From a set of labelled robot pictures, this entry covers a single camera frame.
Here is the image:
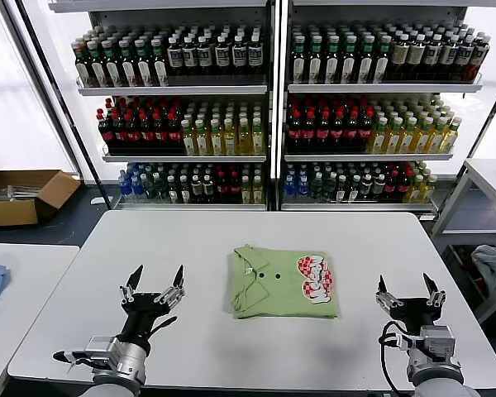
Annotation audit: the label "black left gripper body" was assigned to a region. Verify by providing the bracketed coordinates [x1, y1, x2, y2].
[122, 292, 170, 342]

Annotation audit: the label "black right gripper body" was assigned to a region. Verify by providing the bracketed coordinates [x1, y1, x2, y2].
[388, 297, 441, 336]

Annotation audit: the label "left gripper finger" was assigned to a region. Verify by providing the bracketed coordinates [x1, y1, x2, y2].
[155, 265, 186, 305]
[119, 265, 144, 305]

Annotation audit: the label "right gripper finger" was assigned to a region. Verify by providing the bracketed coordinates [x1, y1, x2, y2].
[375, 275, 403, 309]
[422, 272, 446, 306]

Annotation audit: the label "light green polo shirt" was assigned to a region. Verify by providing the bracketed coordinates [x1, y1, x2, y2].
[222, 244, 340, 320]

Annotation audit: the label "red cloth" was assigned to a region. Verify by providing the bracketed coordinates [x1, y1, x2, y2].
[466, 247, 491, 299]

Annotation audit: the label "grey crumpled cloth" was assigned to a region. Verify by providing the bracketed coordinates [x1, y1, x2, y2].
[470, 243, 496, 290]

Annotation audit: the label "white side table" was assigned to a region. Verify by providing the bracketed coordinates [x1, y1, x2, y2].
[0, 242, 82, 397]

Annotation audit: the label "brown cardboard box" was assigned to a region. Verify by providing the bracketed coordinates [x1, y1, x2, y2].
[0, 169, 83, 228]

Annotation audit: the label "clear wrapped silver rods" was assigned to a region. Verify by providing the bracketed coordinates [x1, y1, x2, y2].
[0, 184, 41, 203]

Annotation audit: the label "yellow juice bottle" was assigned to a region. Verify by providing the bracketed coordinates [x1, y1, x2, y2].
[250, 117, 266, 156]
[222, 117, 238, 156]
[383, 117, 403, 155]
[208, 118, 225, 156]
[428, 117, 450, 155]
[180, 118, 197, 156]
[398, 117, 418, 155]
[413, 117, 434, 155]
[441, 117, 462, 154]
[194, 118, 211, 156]
[367, 117, 389, 155]
[236, 117, 252, 156]

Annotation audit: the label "cola bottle red cap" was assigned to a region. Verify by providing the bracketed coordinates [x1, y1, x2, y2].
[330, 108, 346, 151]
[111, 111, 128, 152]
[153, 111, 169, 152]
[344, 108, 360, 151]
[167, 111, 184, 152]
[358, 108, 374, 151]
[286, 108, 303, 151]
[316, 108, 331, 151]
[125, 111, 142, 152]
[301, 108, 317, 151]
[139, 111, 155, 152]
[98, 108, 115, 152]

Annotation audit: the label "grey shelf unit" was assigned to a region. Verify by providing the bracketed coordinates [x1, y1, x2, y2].
[279, 0, 487, 214]
[48, 0, 274, 212]

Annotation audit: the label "dark bottle green label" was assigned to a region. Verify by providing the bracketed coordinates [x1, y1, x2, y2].
[102, 39, 121, 88]
[291, 36, 308, 84]
[150, 37, 170, 87]
[323, 36, 341, 84]
[86, 40, 106, 88]
[357, 35, 375, 84]
[307, 36, 324, 84]
[118, 39, 137, 88]
[74, 38, 91, 88]
[340, 36, 359, 84]
[374, 35, 392, 84]
[134, 39, 154, 88]

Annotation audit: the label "dark bottle white blue label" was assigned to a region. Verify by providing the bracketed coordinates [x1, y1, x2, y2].
[197, 36, 213, 77]
[247, 35, 264, 77]
[457, 36, 476, 81]
[423, 34, 442, 81]
[441, 35, 460, 81]
[182, 36, 198, 77]
[214, 36, 231, 77]
[166, 36, 184, 77]
[231, 36, 248, 77]

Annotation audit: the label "dark bottle beige label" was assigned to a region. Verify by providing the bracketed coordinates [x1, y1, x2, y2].
[390, 34, 409, 81]
[407, 34, 426, 81]

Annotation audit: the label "reddish drink bottle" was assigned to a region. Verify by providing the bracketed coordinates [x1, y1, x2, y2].
[473, 36, 492, 82]

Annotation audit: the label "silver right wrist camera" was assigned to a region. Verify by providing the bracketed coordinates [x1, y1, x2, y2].
[419, 325, 456, 365]

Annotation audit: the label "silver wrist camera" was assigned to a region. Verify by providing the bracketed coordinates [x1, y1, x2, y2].
[419, 325, 456, 365]
[84, 335, 121, 365]

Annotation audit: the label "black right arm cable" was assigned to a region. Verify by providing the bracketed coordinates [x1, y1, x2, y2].
[379, 321, 414, 392]

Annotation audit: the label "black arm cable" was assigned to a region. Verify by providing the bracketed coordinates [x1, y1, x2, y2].
[379, 321, 414, 392]
[52, 350, 92, 367]

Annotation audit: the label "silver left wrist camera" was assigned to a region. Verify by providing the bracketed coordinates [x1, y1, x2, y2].
[84, 335, 121, 365]

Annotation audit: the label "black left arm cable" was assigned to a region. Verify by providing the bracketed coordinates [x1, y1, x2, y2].
[52, 350, 92, 367]

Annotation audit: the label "grey metal frame table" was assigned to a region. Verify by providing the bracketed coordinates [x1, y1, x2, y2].
[429, 157, 496, 326]

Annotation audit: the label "black window frame post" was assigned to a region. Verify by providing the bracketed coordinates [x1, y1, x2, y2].
[436, 76, 496, 216]
[14, 0, 113, 210]

